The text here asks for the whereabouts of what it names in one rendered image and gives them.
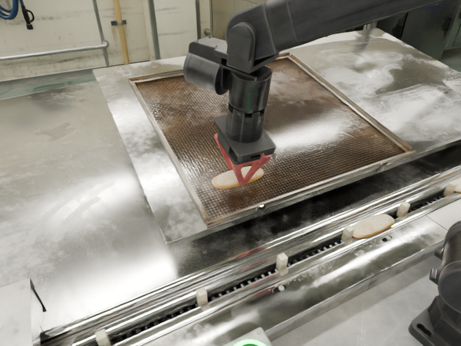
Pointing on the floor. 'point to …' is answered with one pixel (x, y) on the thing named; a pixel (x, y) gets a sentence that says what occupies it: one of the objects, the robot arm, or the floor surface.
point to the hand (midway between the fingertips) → (239, 173)
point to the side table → (372, 314)
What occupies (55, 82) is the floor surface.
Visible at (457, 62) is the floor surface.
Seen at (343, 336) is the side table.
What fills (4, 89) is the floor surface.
